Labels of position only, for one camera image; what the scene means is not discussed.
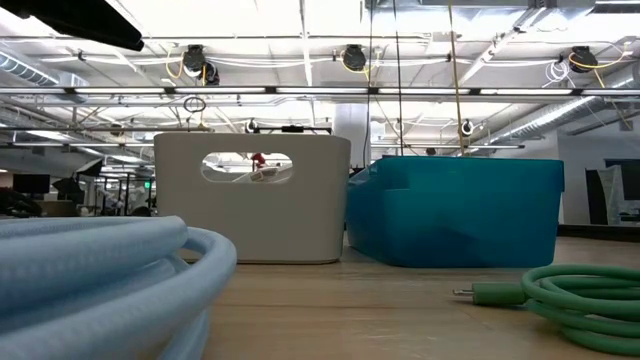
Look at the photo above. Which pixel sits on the black monitor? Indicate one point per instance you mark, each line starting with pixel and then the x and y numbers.
pixel 31 183

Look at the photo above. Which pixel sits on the black upright panel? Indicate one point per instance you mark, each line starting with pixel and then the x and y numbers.
pixel 596 197

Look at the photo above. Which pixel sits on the dark wall screen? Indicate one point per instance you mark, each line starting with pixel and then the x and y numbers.
pixel 625 180

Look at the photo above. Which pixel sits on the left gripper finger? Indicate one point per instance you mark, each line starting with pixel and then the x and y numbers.
pixel 75 20

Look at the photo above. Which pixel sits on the silver ventilation duct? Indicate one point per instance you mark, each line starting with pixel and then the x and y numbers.
pixel 550 117

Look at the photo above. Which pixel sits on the long ceiling light bar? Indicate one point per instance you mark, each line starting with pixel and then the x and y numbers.
pixel 320 90

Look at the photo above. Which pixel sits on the small red object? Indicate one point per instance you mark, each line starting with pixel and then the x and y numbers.
pixel 258 160

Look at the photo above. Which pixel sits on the teal plastic bin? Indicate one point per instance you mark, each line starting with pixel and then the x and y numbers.
pixel 460 215

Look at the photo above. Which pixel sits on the grey plastic bin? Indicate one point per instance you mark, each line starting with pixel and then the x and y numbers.
pixel 250 225

